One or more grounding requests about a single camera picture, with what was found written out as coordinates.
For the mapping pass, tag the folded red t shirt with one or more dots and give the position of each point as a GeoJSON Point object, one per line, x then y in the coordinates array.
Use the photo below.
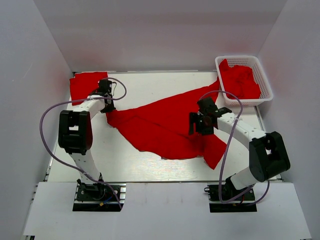
{"type": "Point", "coordinates": [83, 84]}

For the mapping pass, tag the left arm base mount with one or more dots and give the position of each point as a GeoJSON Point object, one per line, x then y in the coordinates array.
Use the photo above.
{"type": "Point", "coordinates": [94, 198]}

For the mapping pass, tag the red t shirt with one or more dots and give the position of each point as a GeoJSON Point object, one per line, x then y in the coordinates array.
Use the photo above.
{"type": "Point", "coordinates": [83, 84]}
{"type": "Point", "coordinates": [162, 127]}

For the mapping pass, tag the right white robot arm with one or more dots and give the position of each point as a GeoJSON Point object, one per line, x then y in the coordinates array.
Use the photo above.
{"type": "Point", "coordinates": [267, 152]}

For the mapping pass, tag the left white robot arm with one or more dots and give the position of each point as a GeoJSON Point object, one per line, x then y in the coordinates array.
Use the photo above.
{"type": "Point", "coordinates": [75, 133]}

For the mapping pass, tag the red t shirts in basket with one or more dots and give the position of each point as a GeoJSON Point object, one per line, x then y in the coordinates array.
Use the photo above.
{"type": "Point", "coordinates": [239, 81]}

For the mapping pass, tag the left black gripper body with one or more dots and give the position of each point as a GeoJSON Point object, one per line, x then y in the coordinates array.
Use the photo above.
{"type": "Point", "coordinates": [109, 107]}

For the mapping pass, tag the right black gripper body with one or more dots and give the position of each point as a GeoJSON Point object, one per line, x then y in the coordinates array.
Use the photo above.
{"type": "Point", "coordinates": [204, 128]}

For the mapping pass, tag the white plastic basket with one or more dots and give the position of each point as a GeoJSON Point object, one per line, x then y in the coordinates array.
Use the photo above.
{"type": "Point", "coordinates": [258, 74]}

